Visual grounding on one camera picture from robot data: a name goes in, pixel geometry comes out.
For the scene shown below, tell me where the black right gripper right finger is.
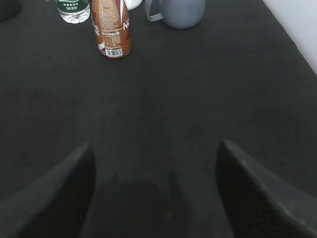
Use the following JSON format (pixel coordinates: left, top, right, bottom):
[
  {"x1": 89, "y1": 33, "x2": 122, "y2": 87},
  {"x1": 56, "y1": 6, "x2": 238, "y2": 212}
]
[{"x1": 215, "y1": 141, "x2": 317, "y2": 238}]

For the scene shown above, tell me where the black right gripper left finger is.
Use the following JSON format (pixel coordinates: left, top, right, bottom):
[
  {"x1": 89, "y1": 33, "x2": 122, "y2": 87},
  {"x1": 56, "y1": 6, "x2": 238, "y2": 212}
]
[{"x1": 0, "y1": 143, "x2": 96, "y2": 238}]

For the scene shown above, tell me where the brown Nescafe coffee bottle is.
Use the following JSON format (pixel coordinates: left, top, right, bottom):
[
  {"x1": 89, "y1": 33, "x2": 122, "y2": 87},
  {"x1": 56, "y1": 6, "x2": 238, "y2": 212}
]
[{"x1": 91, "y1": 0, "x2": 132, "y2": 59}]

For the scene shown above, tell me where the white ceramic cup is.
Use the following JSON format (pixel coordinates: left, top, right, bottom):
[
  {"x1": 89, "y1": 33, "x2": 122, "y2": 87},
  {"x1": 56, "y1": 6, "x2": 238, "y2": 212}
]
[{"x1": 125, "y1": 0, "x2": 142, "y2": 10}]

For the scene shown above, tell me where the clear green-label water bottle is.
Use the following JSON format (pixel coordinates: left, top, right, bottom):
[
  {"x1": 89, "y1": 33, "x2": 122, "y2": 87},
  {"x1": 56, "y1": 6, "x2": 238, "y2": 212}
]
[{"x1": 55, "y1": 0, "x2": 90, "y2": 24}]

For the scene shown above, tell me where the grey-blue ceramic mug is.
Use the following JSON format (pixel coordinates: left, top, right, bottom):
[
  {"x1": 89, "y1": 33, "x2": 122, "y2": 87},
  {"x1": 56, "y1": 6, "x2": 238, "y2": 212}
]
[{"x1": 145, "y1": 0, "x2": 206, "y2": 29}]

